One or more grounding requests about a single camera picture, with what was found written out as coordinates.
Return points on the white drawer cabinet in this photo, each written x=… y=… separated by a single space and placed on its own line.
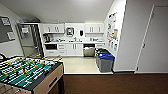
x=61 y=49
x=99 y=45

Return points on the grey bin with blue lid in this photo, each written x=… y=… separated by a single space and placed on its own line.
x=106 y=63

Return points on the black coffee maker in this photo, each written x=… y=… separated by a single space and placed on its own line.
x=46 y=37

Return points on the stainless steel refrigerator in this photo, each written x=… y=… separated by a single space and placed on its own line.
x=29 y=38

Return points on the foosball table with green field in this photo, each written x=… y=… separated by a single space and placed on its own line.
x=23 y=73

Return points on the white room door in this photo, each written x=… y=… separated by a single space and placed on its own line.
x=155 y=38

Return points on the large printed wall poster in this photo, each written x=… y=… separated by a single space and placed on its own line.
x=112 y=28

